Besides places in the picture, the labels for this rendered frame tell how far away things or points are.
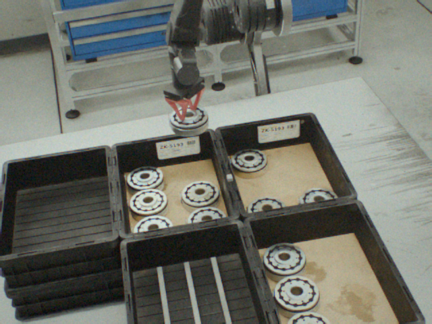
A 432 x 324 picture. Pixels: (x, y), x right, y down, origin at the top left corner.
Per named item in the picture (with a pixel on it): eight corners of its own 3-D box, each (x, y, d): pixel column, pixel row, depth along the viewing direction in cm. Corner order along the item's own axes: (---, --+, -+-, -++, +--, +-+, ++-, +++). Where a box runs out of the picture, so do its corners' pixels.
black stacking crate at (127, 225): (117, 176, 204) (111, 145, 197) (216, 160, 207) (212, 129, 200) (127, 273, 173) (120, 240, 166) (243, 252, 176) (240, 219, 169)
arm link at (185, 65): (201, 20, 172) (167, 19, 169) (212, 40, 163) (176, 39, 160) (195, 63, 179) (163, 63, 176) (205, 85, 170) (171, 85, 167)
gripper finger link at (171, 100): (203, 114, 185) (200, 84, 179) (187, 127, 181) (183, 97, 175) (183, 107, 188) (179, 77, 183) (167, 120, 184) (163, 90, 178)
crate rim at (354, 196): (214, 133, 201) (213, 127, 200) (313, 117, 204) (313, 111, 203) (241, 225, 170) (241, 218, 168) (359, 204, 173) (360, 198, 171)
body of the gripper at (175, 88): (205, 84, 182) (203, 59, 177) (182, 102, 176) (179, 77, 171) (185, 77, 185) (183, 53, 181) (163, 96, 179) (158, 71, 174)
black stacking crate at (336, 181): (217, 160, 207) (214, 129, 200) (312, 144, 210) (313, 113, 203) (244, 252, 176) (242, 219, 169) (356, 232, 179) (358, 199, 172)
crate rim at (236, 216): (111, 150, 198) (110, 144, 197) (214, 133, 201) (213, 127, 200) (121, 246, 167) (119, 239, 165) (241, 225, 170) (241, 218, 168)
